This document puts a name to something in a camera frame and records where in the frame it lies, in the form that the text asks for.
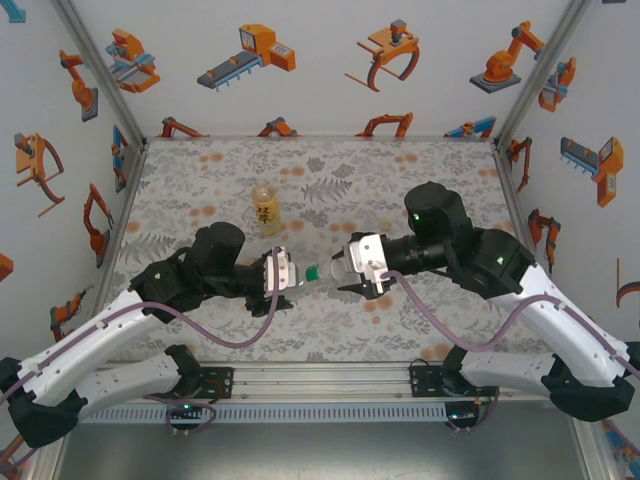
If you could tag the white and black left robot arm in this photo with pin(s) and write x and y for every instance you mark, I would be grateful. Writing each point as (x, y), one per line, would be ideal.
(90, 340)

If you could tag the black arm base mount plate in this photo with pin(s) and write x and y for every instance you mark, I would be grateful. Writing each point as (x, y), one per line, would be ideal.
(422, 380)
(222, 382)

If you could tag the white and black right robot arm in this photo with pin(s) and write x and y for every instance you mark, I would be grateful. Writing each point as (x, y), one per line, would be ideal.
(550, 320)

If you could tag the aluminium frame post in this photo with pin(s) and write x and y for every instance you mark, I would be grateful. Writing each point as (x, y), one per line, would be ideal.
(539, 75)
(104, 75)

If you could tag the small clear plastic bottle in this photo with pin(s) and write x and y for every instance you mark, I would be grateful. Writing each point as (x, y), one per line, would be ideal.
(327, 272)

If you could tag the pale yellow bottle cap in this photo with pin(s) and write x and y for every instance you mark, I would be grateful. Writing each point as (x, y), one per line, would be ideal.
(385, 224)

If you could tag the yellow tea bottle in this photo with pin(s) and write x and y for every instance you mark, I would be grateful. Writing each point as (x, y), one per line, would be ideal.
(265, 210)

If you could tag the floral patterned tablecloth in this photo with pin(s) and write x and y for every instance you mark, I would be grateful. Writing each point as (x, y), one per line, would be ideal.
(350, 325)

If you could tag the aluminium frame side rail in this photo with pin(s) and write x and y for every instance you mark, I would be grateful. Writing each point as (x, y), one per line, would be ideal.
(514, 200)
(122, 200)

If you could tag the wide aluminium mounting rail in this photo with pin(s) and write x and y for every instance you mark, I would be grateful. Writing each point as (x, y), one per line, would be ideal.
(325, 382)

